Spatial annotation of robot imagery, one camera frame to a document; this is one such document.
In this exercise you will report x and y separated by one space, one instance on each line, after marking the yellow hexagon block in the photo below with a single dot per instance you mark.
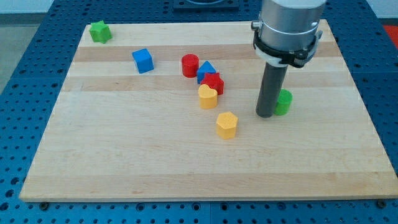
226 125

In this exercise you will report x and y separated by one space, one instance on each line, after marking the red star block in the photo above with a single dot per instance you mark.
214 81

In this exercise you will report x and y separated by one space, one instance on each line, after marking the blue triangle block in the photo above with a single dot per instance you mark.
205 68

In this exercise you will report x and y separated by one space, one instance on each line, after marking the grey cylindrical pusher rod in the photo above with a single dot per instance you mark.
271 85

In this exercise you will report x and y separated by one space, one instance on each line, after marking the blue cube block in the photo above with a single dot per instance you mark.
143 60

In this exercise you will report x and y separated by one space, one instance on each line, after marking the wooden board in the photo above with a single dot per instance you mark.
117 135

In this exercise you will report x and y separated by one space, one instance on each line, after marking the yellow heart block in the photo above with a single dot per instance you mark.
208 97

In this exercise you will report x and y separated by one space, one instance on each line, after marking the red cylinder block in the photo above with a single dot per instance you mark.
190 65

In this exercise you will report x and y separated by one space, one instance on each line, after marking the green star block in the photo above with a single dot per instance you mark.
100 32

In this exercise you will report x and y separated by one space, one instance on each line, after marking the green cylinder block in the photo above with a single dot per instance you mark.
283 102

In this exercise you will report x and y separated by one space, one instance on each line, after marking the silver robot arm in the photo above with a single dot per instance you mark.
286 32

